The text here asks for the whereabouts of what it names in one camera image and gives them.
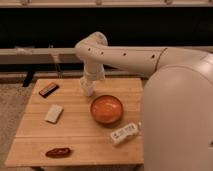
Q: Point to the red brown snack packet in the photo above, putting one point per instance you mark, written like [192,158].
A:
[58,152]

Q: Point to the grey horizontal rail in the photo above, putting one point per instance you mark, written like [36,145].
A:
[36,55]

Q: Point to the orange bowl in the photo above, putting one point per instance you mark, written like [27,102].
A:
[106,109]

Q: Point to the white plastic bottle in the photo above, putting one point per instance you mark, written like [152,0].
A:
[120,135]

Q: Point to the white sponge block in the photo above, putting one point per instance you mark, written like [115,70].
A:
[54,113]

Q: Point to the dark chocolate bar packet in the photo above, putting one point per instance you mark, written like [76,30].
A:
[46,91]

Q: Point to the wooden table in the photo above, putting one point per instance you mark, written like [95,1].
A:
[75,129]

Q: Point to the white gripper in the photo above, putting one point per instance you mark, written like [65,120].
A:
[87,87]

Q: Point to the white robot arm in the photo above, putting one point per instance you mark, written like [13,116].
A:
[177,102]

